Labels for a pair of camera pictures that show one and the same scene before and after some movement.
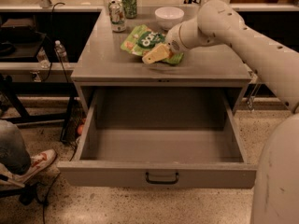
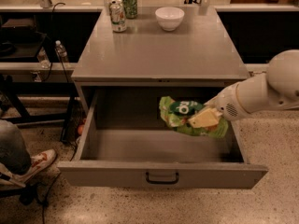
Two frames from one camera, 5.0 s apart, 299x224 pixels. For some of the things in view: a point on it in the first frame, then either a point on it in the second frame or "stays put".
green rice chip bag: [138, 39] -> [177, 113]
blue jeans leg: [14, 153] stays put
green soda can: [129, 2] stays put
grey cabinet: [104, 63] stays put
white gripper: [173, 41] -> [226, 105]
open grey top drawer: [161, 138] stays put
